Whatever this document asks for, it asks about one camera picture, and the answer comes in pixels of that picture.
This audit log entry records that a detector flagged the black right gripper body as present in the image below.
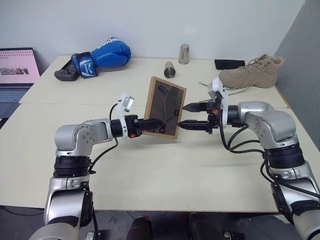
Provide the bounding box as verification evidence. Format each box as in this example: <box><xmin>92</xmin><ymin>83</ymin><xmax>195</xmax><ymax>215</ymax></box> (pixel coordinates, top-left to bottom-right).
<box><xmin>204</xmin><ymin>98</ymin><xmax>223</xmax><ymax>136</ymax></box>

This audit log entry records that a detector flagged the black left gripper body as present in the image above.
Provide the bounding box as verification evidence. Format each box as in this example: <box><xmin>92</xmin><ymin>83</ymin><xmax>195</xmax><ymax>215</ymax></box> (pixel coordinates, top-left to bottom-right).
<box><xmin>124</xmin><ymin>114</ymin><xmax>145</xmax><ymax>139</ymax></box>

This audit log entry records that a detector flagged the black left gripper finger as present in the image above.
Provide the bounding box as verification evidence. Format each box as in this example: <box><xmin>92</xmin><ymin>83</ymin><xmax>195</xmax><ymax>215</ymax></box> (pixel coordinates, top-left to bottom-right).
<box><xmin>139</xmin><ymin>118</ymin><xmax>162</xmax><ymax>133</ymax></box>

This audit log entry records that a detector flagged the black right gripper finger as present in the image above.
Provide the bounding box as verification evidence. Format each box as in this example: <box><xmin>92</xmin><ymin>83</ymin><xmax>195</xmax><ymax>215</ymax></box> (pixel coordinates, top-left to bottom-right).
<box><xmin>176</xmin><ymin>120</ymin><xmax>210</xmax><ymax>131</ymax></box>
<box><xmin>182</xmin><ymin>101</ymin><xmax>209</xmax><ymax>113</ymax></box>

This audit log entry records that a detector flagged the wooden picture frame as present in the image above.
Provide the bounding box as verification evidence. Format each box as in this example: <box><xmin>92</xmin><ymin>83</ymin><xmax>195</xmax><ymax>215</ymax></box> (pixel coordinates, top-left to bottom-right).
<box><xmin>142</xmin><ymin>76</ymin><xmax>188</xmax><ymax>139</ymax></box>

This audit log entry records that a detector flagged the upright steel cup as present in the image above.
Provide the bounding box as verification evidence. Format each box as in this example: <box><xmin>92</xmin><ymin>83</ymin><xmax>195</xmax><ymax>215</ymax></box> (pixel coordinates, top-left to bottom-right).
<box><xmin>178</xmin><ymin>43</ymin><xmax>190</xmax><ymax>65</ymax></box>

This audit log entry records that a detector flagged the steel cup on its side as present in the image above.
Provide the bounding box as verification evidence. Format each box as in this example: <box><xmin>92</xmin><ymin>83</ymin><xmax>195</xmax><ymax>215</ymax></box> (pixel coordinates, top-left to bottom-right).
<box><xmin>163</xmin><ymin>60</ymin><xmax>177</xmax><ymax>79</ymax></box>

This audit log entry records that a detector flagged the tan lace-up boot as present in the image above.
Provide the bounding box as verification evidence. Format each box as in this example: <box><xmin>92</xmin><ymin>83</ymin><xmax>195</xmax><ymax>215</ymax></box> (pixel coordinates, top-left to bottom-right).
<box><xmin>198</xmin><ymin>53</ymin><xmax>286</xmax><ymax>96</ymax></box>

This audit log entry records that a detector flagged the blue boxing glove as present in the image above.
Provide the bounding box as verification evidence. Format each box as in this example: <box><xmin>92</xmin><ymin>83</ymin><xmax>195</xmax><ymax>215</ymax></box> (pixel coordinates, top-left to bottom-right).
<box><xmin>70</xmin><ymin>36</ymin><xmax>132</xmax><ymax>80</ymax></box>

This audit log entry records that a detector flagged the dark grey game controller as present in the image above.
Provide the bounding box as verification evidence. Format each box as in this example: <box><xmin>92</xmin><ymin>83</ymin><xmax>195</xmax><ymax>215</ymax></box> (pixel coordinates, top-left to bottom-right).
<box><xmin>54</xmin><ymin>60</ymin><xmax>81</xmax><ymax>82</ymax></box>

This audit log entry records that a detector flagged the dark rounded shape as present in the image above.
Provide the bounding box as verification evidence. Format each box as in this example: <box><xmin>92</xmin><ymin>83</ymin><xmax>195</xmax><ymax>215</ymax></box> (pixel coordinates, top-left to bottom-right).
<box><xmin>125</xmin><ymin>215</ymin><xmax>154</xmax><ymax>240</ymax></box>
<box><xmin>188</xmin><ymin>211</ymin><xmax>226</xmax><ymax>240</ymax></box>

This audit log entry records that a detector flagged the open laptop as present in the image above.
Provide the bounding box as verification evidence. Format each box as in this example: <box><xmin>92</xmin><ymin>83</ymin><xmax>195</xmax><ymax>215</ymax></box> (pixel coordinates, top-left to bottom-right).
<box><xmin>0</xmin><ymin>47</ymin><xmax>41</xmax><ymax>119</ymax></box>

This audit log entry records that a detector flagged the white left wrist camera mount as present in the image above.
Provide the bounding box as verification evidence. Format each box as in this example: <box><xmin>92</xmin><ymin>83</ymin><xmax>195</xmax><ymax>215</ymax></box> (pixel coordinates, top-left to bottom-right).
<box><xmin>117</xmin><ymin>93</ymin><xmax>136</xmax><ymax>140</ymax></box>

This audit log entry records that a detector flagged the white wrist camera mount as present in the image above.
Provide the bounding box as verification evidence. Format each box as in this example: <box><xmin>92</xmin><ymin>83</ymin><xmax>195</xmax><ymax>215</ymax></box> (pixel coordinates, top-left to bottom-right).
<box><xmin>207</xmin><ymin>77</ymin><xmax>230</xmax><ymax>129</ymax></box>
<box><xmin>117</xmin><ymin>93</ymin><xmax>136</xmax><ymax>140</ymax></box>

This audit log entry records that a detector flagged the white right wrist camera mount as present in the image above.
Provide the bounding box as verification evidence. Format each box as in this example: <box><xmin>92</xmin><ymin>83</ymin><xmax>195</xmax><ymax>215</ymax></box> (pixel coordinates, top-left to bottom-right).
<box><xmin>207</xmin><ymin>77</ymin><xmax>230</xmax><ymax>129</ymax></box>

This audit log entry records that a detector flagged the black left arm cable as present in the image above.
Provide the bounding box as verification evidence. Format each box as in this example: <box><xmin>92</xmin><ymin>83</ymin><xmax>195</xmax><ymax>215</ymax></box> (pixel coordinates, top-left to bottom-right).
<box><xmin>88</xmin><ymin>101</ymin><xmax>123</xmax><ymax>176</ymax></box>

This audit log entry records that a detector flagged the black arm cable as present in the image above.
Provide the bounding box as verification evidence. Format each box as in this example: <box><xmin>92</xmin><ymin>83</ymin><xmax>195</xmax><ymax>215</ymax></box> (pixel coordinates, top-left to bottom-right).
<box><xmin>88</xmin><ymin>101</ymin><xmax>123</xmax><ymax>176</ymax></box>
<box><xmin>219</xmin><ymin>122</ymin><xmax>320</xmax><ymax>224</ymax></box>

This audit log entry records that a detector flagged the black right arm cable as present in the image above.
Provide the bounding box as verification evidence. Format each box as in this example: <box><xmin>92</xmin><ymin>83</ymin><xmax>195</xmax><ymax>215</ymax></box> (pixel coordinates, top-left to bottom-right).
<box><xmin>219</xmin><ymin>122</ymin><xmax>320</xmax><ymax>224</ymax></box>

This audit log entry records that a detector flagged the black floor cable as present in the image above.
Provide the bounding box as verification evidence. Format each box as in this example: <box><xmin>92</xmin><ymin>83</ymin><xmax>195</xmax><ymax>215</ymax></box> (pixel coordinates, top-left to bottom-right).
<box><xmin>0</xmin><ymin>204</ymin><xmax>45</xmax><ymax>217</ymax></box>

